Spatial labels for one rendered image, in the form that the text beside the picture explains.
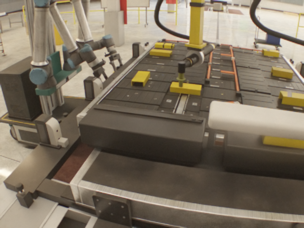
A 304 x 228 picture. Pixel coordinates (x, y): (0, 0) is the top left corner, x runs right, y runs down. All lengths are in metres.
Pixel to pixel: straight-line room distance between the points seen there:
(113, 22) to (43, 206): 5.59
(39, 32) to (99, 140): 1.26
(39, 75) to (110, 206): 1.45
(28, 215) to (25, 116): 1.79
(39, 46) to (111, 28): 4.43
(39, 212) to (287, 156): 0.87
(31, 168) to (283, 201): 0.96
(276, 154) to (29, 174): 0.93
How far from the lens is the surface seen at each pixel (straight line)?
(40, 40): 1.97
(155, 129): 0.81
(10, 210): 1.02
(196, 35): 1.15
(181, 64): 1.04
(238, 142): 0.79
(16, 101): 2.62
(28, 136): 2.67
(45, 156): 1.13
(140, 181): 0.78
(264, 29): 1.31
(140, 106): 1.15
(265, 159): 0.81
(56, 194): 0.95
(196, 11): 1.14
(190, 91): 1.30
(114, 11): 6.25
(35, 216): 0.95
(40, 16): 1.93
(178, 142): 0.78
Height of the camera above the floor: 1.54
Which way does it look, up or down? 30 degrees down
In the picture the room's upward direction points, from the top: straight up
